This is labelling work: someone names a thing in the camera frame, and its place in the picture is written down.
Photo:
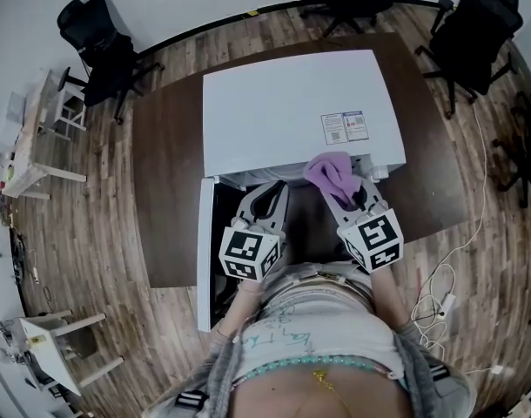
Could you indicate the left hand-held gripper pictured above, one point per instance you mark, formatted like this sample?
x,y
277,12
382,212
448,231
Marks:
x,y
243,248

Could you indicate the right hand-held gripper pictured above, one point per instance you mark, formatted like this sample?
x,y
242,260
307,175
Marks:
x,y
378,233

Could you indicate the purple cloth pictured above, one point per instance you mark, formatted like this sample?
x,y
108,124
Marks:
x,y
331,174

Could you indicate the person's right forearm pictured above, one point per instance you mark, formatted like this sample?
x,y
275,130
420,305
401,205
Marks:
x,y
389,294

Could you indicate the person's left forearm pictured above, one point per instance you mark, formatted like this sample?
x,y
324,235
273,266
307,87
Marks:
x,y
243,307

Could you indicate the white microwave door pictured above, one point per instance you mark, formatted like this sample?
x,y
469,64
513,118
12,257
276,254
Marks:
x,y
204,255

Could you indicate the white microwave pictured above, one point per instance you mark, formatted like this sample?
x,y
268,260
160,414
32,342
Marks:
x,y
283,111

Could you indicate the person's legs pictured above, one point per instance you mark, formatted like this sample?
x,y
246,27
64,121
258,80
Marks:
x,y
291,281

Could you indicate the dark wooden table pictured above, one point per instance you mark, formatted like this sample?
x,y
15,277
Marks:
x,y
170,181

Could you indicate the white printed shirt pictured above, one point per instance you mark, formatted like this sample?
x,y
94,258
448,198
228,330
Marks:
x,y
331,325

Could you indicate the white power strip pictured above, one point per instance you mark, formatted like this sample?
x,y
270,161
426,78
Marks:
x,y
447,305

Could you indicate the grey knitted cardigan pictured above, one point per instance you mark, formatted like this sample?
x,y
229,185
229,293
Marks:
x,y
422,355

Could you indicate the person's chest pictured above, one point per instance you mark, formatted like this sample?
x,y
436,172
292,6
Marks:
x,y
300,401

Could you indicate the black mesh office chair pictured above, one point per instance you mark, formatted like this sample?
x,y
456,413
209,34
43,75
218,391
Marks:
x,y
474,37

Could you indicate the white charger adapter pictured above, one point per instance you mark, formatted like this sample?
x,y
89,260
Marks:
x,y
498,369

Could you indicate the black office chair with jacket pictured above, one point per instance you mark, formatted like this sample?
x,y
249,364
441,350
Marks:
x,y
100,59

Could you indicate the white stool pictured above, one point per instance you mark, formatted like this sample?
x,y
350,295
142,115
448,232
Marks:
x,y
67,103

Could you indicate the grey waste bin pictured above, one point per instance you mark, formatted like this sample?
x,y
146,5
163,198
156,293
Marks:
x,y
80,346

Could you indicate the light wooden side table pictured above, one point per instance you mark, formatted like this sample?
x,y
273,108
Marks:
x,y
26,155

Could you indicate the small white table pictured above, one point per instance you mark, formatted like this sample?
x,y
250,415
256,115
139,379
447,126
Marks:
x,y
48,346

